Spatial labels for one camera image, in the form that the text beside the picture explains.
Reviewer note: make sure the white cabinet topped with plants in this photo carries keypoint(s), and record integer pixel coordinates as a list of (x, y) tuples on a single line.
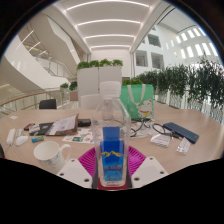
[(99, 78)]

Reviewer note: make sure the small white paper note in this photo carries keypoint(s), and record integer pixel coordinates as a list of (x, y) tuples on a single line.
[(13, 117)]

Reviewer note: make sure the white sticker sheet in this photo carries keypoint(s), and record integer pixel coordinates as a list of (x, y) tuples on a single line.
[(81, 137)]

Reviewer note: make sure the white power strip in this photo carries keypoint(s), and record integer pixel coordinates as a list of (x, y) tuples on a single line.
[(11, 136)]

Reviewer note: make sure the green hedge row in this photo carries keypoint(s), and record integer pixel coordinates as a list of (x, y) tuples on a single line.
[(186, 83)]

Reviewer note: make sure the brown booklet with white paper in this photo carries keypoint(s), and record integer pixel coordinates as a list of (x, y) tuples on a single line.
[(63, 126)]

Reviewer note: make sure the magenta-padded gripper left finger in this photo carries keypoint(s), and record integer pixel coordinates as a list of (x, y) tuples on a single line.
[(86, 161)]

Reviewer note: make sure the glass railing with wooden handrail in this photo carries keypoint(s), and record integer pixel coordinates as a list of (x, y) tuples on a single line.
[(30, 97)]

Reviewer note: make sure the white ceramic mug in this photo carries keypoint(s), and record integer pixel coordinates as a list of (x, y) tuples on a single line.
[(50, 156)]

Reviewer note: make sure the black office chair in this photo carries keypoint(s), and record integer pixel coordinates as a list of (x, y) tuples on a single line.
[(48, 104)]

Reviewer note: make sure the white computer mouse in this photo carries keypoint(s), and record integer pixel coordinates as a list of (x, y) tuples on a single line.
[(21, 140)]

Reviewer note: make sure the small black box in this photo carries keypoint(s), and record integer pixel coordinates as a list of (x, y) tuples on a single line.
[(84, 122)]

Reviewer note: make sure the low planter with green plants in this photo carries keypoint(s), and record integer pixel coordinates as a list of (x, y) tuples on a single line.
[(68, 86), (131, 81)]

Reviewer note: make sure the white card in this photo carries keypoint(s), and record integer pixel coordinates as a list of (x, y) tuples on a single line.
[(35, 129)]

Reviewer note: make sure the dark red phone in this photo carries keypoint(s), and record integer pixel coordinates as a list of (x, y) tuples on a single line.
[(28, 126)]

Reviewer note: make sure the ceiling strip lights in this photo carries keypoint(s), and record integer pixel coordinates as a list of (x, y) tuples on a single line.
[(108, 22)]

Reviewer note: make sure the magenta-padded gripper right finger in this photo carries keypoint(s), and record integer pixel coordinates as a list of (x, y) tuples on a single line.
[(136, 159)]

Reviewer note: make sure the small white packet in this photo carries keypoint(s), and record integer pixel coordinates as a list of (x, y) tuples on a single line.
[(183, 146)]

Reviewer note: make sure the green tote bag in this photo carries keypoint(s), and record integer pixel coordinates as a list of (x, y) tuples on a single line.
[(140, 103)]

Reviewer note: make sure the small white adapter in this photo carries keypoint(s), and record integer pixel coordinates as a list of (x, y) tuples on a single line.
[(19, 132)]

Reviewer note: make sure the clear water bottle blue label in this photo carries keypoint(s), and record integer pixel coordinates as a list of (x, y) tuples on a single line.
[(111, 133)]

